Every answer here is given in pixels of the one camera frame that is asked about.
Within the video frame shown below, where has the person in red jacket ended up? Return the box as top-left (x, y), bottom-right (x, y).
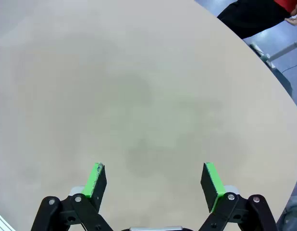
top-left (217, 0), bottom-right (297, 39)

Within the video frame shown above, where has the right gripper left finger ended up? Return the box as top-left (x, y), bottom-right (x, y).
top-left (30, 162), bottom-right (114, 231)

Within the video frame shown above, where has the grey blue fabric object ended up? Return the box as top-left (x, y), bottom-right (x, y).
top-left (276, 195), bottom-right (297, 231)

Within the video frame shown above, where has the grey metal floor bar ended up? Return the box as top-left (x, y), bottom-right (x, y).
top-left (249, 39), bottom-right (297, 70)

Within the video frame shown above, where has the white ribbed rail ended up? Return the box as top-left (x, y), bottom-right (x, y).
top-left (0, 208), bottom-right (16, 231)

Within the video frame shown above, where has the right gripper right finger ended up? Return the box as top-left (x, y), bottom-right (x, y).
top-left (200, 162), bottom-right (279, 231)

